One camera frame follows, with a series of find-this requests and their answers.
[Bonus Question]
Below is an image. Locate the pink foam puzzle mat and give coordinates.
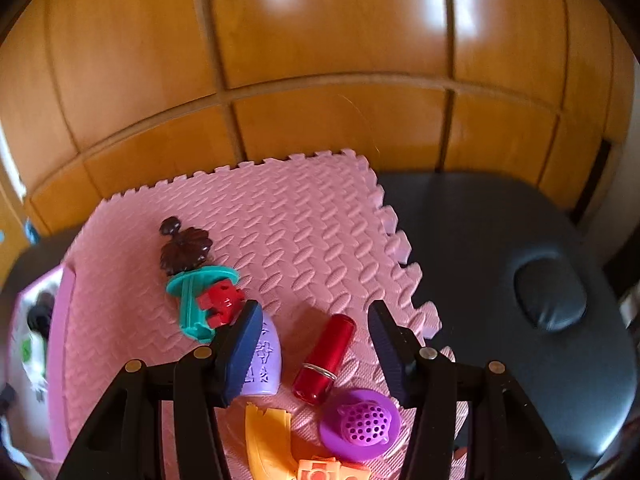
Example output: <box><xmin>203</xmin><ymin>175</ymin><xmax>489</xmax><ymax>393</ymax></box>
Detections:
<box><xmin>47</xmin><ymin>149</ymin><xmax>473</xmax><ymax>480</ymax></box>

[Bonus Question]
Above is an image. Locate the wooden panelled wardrobe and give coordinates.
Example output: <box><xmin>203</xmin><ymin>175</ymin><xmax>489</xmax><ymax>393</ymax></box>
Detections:
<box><xmin>0</xmin><ymin>0</ymin><xmax>640</xmax><ymax>241</ymax></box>

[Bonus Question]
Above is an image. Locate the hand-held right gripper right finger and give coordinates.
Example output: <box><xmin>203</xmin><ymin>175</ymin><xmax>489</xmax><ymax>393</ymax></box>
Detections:
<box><xmin>367</xmin><ymin>300</ymin><xmax>571</xmax><ymax>480</ymax></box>

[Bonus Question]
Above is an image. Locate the orange toy camera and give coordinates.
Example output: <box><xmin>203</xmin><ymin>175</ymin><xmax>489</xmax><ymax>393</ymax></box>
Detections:
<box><xmin>296</xmin><ymin>455</ymin><xmax>372</xmax><ymax>480</ymax></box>

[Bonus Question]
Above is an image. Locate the purple toy strainer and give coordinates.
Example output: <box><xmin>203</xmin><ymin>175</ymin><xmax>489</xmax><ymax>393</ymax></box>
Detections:
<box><xmin>320</xmin><ymin>389</ymin><xmax>401</xmax><ymax>462</ymax></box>

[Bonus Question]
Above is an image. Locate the black oval face-hole cushion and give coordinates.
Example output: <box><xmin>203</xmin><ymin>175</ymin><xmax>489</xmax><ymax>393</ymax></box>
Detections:
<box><xmin>515</xmin><ymin>256</ymin><xmax>588</xmax><ymax>331</ymax></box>

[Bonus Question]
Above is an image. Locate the red toy piece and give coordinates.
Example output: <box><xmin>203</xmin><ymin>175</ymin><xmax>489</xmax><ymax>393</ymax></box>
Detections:
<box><xmin>196</xmin><ymin>282</ymin><xmax>246</xmax><ymax>328</ymax></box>

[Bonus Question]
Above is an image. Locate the pink storage box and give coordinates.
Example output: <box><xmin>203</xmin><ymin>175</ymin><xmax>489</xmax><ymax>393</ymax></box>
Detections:
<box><xmin>10</xmin><ymin>264</ymin><xmax>76</xmax><ymax>461</ymax></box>

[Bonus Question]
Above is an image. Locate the yellow toy track piece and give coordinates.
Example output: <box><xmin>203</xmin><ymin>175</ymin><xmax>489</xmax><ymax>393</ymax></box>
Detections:
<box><xmin>245</xmin><ymin>404</ymin><xmax>301</xmax><ymax>480</ymax></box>

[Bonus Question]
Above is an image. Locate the brown-haired toy doll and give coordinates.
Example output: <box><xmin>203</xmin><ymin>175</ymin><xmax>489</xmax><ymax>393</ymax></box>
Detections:
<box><xmin>159</xmin><ymin>216</ymin><xmax>215</xmax><ymax>277</ymax></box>

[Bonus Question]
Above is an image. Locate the teal toy spool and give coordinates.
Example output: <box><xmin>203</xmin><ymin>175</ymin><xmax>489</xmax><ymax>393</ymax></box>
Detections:
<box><xmin>166</xmin><ymin>265</ymin><xmax>241</xmax><ymax>345</ymax></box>

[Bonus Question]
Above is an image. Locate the dark toy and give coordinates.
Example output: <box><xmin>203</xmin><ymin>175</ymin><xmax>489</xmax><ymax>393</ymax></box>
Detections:
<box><xmin>27</xmin><ymin>292</ymin><xmax>56</xmax><ymax>333</ymax></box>

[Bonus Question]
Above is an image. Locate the black padded massage table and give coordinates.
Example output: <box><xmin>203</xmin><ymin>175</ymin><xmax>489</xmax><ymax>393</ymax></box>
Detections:
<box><xmin>10</xmin><ymin>172</ymin><xmax>640</xmax><ymax>480</ymax></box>

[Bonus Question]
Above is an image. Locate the red lipstick tube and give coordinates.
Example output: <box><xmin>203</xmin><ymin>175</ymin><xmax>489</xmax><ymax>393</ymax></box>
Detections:
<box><xmin>291</xmin><ymin>313</ymin><xmax>357</xmax><ymax>405</ymax></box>

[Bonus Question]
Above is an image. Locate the lavender toy piece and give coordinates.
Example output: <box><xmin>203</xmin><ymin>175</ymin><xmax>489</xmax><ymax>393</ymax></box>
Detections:
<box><xmin>240</xmin><ymin>312</ymin><xmax>283</xmax><ymax>397</ymax></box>

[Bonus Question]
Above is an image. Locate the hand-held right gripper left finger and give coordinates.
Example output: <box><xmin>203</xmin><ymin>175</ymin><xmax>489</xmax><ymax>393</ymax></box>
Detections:
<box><xmin>55</xmin><ymin>299</ymin><xmax>266</xmax><ymax>480</ymax></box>

